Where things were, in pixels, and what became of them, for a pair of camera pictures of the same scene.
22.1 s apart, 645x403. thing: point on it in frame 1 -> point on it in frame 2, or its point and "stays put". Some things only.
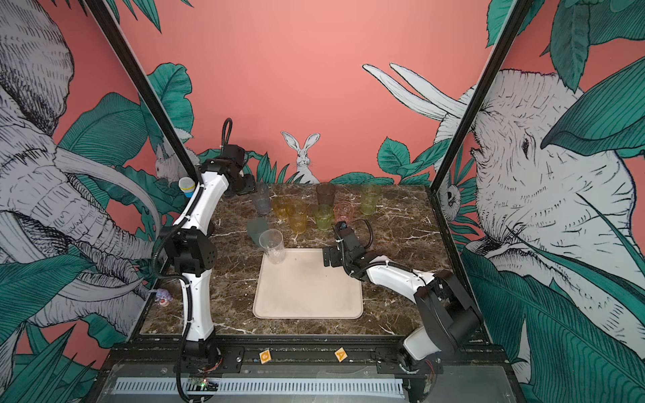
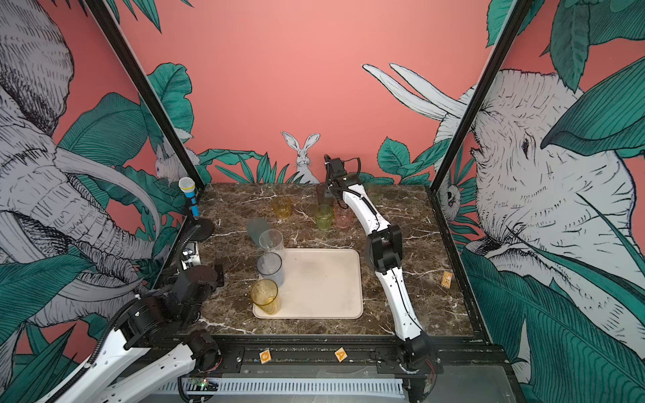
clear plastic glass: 271,241 stays put
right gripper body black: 348,263 -> 332,185
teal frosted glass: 255,226 stays put
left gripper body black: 235,185 -> 221,279
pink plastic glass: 343,212 stays put
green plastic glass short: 323,213 stays put
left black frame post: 106,21 stays put
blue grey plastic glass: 261,199 -> 270,266
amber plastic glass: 282,206 -> 264,294
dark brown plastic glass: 325,191 stays put
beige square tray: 302,288 stays put
